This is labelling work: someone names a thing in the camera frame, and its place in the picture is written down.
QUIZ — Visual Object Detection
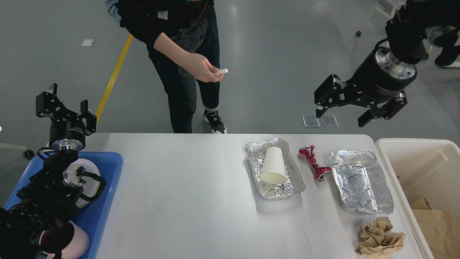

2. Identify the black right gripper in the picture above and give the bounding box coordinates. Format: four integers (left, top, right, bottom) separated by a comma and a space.
314, 46, 417, 127

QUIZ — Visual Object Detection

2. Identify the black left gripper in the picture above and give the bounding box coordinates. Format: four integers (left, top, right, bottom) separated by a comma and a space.
36, 83, 97, 151

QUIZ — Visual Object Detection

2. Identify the pink plate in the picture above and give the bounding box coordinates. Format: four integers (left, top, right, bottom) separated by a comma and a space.
73, 158, 101, 209

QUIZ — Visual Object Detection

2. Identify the crushed red soda can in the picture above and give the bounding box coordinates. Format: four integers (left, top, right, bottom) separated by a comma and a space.
298, 145, 331, 182

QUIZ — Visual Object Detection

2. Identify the aluminium foil tray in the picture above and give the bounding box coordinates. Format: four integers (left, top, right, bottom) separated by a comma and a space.
244, 137, 305, 201

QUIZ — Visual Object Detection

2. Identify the small white stick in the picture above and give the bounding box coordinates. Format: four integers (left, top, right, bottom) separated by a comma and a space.
214, 68, 229, 76

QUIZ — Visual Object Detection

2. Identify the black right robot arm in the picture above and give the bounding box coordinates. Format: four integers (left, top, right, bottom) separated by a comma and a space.
314, 0, 460, 127

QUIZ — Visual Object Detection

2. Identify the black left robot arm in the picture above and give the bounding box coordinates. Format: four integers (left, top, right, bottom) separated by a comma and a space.
0, 83, 106, 259

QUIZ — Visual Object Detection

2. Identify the second person's hand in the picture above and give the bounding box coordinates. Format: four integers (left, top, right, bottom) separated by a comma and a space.
181, 53, 224, 83

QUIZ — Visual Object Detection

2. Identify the grey floor socket plate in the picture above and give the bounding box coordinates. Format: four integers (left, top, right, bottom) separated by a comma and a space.
302, 116, 321, 128
321, 116, 340, 127

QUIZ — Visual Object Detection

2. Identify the crumpled foil piece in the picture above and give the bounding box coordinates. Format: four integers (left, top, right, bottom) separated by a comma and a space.
328, 150, 394, 214

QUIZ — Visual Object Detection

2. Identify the white office chair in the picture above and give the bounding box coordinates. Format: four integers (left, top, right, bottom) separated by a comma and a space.
355, 0, 406, 37

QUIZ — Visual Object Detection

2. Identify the white plastic bin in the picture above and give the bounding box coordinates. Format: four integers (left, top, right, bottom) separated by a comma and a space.
375, 138, 459, 259

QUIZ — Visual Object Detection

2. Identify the white furniture foot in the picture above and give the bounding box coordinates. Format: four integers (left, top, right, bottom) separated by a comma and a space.
444, 61, 460, 68

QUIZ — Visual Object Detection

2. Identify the blue plastic tray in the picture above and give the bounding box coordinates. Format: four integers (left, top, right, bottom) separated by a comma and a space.
3, 151, 123, 259

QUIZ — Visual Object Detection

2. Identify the white paper cup lying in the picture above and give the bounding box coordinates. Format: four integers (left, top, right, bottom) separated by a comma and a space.
260, 146, 288, 184

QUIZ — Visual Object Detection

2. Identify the pink ribbed mug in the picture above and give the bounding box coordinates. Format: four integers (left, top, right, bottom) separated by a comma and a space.
39, 221, 90, 259

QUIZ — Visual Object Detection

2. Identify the person with black green sneakers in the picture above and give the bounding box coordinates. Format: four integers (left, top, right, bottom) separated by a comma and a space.
105, 0, 228, 134

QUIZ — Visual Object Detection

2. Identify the crumpled brown paper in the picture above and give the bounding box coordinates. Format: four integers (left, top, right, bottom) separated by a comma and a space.
355, 217, 406, 259

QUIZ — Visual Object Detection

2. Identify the brown paper bag in bin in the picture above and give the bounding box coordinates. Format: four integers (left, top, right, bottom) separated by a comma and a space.
410, 198, 459, 259

